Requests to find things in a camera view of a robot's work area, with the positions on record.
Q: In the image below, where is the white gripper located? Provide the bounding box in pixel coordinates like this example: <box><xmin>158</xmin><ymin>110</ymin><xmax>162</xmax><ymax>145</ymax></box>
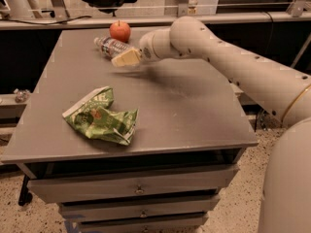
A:
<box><xmin>111</xmin><ymin>28</ymin><xmax>175</xmax><ymax>67</ymax></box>

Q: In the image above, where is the clear plastic water bottle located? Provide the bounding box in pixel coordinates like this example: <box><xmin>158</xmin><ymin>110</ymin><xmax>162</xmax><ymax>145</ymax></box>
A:
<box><xmin>93</xmin><ymin>37</ymin><xmax>132</xmax><ymax>59</ymax></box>

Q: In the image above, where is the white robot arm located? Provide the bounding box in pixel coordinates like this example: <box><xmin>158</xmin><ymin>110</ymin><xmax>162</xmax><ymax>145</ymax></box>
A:
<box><xmin>112</xmin><ymin>17</ymin><xmax>311</xmax><ymax>233</ymax></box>

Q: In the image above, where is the red apple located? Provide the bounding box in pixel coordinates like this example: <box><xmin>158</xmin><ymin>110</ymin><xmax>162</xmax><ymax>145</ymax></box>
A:
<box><xmin>109</xmin><ymin>20</ymin><xmax>131</xmax><ymax>43</ymax></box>

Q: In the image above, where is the grey metal railing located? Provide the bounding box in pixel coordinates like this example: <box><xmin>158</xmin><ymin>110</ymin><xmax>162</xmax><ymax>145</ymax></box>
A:
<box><xmin>0</xmin><ymin>12</ymin><xmax>311</xmax><ymax>30</ymax></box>

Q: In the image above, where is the green crumpled chip bag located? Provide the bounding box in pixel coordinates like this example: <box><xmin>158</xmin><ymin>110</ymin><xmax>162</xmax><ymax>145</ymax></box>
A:
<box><xmin>62</xmin><ymin>86</ymin><xmax>138</xmax><ymax>146</ymax></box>

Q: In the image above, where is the grey drawer cabinet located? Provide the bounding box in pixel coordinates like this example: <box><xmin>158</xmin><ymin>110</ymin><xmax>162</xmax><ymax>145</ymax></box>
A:
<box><xmin>3</xmin><ymin>30</ymin><xmax>257</xmax><ymax>233</ymax></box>

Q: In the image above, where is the small crumpled clear wrapper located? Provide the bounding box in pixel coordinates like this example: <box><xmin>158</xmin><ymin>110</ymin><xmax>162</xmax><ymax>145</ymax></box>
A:
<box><xmin>14</xmin><ymin>88</ymin><xmax>31</xmax><ymax>103</ymax></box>

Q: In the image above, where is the top grey drawer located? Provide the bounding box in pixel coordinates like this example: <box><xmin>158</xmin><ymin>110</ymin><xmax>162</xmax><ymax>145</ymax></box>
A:
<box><xmin>28</xmin><ymin>165</ymin><xmax>238</xmax><ymax>203</ymax></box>

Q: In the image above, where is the grey drawer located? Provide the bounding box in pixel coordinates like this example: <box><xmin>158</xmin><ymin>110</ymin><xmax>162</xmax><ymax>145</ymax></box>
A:
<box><xmin>28</xmin><ymin>165</ymin><xmax>238</xmax><ymax>203</ymax></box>
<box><xmin>59</xmin><ymin>194</ymin><xmax>220</xmax><ymax>222</ymax></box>
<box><xmin>79</xmin><ymin>213</ymin><xmax>207</xmax><ymax>233</ymax></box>

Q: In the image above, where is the middle grey drawer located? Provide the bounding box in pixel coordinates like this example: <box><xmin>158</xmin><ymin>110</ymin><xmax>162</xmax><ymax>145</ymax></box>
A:
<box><xmin>59</xmin><ymin>194</ymin><xmax>220</xmax><ymax>222</ymax></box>

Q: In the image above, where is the bottom grey drawer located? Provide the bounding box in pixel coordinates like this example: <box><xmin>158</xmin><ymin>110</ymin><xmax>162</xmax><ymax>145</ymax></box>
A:
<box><xmin>79</xmin><ymin>213</ymin><xmax>207</xmax><ymax>233</ymax></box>

